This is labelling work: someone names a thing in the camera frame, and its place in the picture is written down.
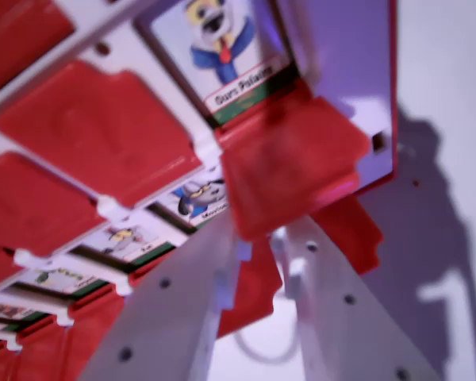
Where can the red plastic flap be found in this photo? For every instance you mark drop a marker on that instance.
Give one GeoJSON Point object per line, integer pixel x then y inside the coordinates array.
{"type": "Point", "coordinates": [285, 166]}
{"type": "Point", "coordinates": [357, 234]}

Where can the red and white game board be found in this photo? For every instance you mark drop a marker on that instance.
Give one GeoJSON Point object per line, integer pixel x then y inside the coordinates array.
{"type": "Point", "coordinates": [87, 127]}

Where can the polar bear picture card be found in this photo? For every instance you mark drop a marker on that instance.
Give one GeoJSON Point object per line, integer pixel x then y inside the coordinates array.
{"type": "Point", "coordinates": [226, 51]}

